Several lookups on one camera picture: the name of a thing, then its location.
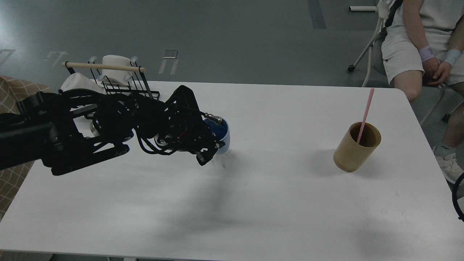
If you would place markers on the white office chair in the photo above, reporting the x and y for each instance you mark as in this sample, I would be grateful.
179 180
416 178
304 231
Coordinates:
386 10

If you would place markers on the seated person in white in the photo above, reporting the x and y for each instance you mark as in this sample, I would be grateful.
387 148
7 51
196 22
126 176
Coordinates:
424 46

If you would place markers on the white mug on rack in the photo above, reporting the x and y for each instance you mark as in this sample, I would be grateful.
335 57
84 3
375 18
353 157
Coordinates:
117 76

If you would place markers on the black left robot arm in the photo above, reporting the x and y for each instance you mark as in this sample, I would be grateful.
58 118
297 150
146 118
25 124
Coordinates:
79 128

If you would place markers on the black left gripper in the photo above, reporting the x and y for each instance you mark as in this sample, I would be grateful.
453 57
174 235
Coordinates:
167 127

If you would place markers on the brown wooden cylinder holder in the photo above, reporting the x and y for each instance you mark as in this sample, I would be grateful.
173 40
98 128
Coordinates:
350 154

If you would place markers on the blue plastic cup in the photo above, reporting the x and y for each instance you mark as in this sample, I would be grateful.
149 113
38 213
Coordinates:
221 131

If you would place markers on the white smiley face mug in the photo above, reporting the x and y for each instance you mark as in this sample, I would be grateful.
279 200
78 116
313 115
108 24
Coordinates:
79 81

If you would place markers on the black wire cup rack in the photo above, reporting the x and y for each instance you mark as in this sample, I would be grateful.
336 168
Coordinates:
138 85

